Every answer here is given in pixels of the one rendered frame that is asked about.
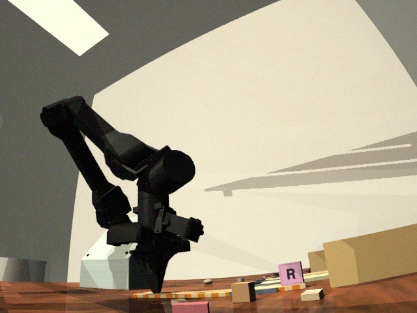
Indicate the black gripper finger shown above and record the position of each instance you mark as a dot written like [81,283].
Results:
[165,260]
[149,261]

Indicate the olive brown cube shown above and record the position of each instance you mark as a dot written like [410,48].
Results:
[243,292]

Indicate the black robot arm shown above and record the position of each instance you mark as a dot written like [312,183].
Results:
[159,172]

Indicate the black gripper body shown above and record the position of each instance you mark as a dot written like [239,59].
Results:
[142,231]

